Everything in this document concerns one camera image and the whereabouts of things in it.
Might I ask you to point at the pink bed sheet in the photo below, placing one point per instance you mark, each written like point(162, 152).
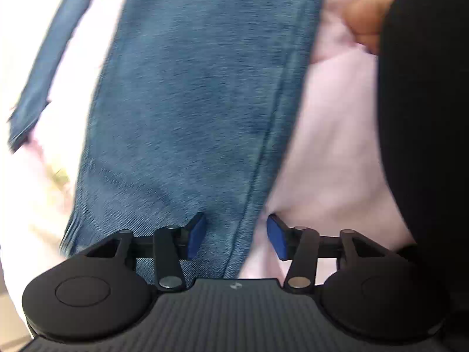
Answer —
point(329, 135)

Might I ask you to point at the blue denim pants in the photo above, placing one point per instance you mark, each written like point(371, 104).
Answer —
point(190, 99)

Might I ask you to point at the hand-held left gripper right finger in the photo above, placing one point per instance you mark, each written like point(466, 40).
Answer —
point(275, 235)

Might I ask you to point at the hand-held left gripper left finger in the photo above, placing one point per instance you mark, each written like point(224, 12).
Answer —
point(195, 235)

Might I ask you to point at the person's right hand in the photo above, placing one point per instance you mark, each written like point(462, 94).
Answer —
point(366, 14)

